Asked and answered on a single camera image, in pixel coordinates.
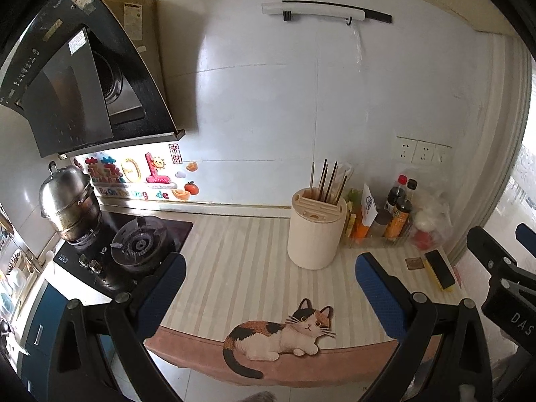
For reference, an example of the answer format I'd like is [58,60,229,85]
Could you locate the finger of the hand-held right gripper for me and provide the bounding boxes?
[515,222,536,257]
[466,225,521,278]

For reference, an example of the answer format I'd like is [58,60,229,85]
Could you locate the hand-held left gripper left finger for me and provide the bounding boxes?
[31,251,187,402]

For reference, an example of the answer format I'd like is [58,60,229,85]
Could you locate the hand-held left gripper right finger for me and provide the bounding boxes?
[355,252,497,402]

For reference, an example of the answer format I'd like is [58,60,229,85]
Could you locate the cream utensil holder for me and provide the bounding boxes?
[287,186,348,270]

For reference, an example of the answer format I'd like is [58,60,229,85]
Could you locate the black and yellow sponge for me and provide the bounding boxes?
[424,250,457,291]

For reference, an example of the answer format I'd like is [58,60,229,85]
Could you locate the clear plastic bag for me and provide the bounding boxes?
[408,188,454,253]

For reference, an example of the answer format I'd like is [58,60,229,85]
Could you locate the black gas stove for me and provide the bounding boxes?
[52,213,194,299]

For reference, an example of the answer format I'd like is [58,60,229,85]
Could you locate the orange seasoning packets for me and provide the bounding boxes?
[343,188,372,239]

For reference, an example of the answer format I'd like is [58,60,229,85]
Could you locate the grey lid jar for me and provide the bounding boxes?
[372,209,391,238]

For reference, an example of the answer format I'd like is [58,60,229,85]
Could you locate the orange label sauce bottle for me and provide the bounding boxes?
[383,198,413,242]

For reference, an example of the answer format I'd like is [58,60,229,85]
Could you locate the white packet blue logo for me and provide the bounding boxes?
[359,183,378,227]

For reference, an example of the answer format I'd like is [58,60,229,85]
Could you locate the striped cat mat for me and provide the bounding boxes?
[143,213,462,388]

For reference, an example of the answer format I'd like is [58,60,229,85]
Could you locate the red cap soy sauce bottle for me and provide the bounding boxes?
[386,175,409,215]

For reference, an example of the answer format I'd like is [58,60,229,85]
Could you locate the blue cabinet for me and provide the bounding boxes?
[16,280,64,388]

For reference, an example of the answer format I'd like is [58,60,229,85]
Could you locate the steel steamer pot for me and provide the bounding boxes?
[39,161,104,244]

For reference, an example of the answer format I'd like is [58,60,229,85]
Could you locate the grey fuzzy object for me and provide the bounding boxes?
[242,390,278,402]

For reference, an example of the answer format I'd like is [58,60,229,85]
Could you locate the black range hood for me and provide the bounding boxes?
[0,0,186,160]

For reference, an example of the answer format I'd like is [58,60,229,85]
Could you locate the large colourful wall sticker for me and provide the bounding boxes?
[73,151,177,190]

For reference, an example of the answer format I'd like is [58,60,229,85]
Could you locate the white wall rack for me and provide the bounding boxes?
[261,0,393,26]

